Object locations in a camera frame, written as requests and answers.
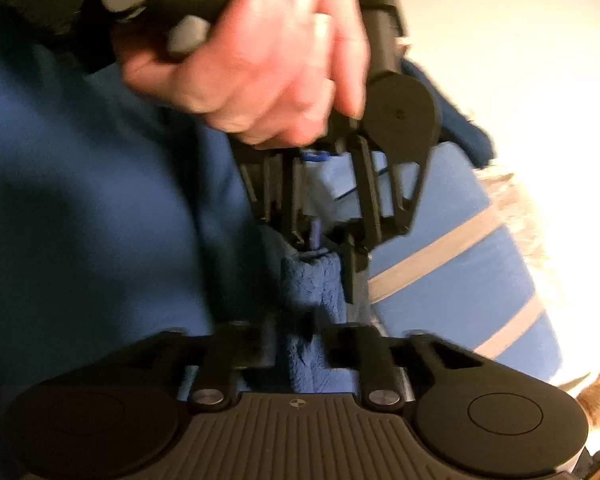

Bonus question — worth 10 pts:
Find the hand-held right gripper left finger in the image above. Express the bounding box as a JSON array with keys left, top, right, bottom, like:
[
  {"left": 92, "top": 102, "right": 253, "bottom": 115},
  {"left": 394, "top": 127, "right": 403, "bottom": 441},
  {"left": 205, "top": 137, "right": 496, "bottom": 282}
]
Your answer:
[{"left": 125, "top": 321, "right": 277, "bottom": 407}]

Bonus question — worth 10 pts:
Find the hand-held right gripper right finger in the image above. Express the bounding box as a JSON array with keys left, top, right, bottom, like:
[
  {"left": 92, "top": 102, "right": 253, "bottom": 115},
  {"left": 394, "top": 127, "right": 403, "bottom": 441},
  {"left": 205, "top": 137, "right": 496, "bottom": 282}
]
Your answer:
[{"left": 321, "top": 323, "right": 481, "bottom": 409}]

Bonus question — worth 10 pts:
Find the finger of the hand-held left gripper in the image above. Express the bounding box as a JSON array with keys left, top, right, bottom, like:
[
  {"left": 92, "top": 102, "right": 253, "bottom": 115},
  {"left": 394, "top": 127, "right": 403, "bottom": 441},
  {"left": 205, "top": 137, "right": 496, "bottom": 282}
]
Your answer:
[
  {"left": 232, "top": 141, "right": 327, "bottom": 261},
  {"left": 329, "top": 132, "right": 431, "bottom": 304}
]

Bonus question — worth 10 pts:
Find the blue fleece jacket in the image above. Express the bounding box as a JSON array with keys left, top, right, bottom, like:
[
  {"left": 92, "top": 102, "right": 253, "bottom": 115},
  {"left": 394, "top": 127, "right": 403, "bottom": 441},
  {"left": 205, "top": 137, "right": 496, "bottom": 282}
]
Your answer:
[{"left": 0, "top": 25, "right": 496, "bottom": 397}]

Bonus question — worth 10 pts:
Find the person's left hand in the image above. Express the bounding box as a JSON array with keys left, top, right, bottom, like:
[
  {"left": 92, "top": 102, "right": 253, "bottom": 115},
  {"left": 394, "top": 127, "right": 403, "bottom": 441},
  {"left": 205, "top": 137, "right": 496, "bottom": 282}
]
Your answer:
[{"left": 112, "top": 0, "right": 371, "bottom": 149}]

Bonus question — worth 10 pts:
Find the blue striped pillow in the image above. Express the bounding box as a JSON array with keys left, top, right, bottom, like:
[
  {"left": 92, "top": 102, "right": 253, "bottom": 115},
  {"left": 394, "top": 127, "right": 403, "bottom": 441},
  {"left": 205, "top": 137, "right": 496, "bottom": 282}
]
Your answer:
[{"left": 310, "top": 140, "right": 564, "bottom": 387}]

